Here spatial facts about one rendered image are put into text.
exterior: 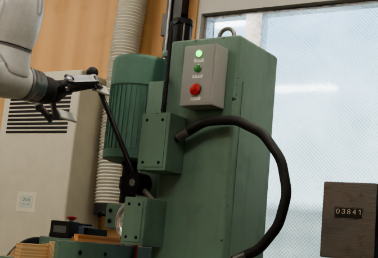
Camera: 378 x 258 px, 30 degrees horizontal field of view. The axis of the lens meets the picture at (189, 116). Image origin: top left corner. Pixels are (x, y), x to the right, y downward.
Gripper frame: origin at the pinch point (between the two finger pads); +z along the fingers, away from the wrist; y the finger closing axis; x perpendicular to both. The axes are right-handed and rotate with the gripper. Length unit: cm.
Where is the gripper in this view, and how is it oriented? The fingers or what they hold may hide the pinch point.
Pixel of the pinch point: (88, 104)
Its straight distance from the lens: 204.6
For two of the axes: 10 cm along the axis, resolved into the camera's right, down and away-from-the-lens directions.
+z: 5.5, 2.0, 8.1
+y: 7.4, -5.6, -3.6
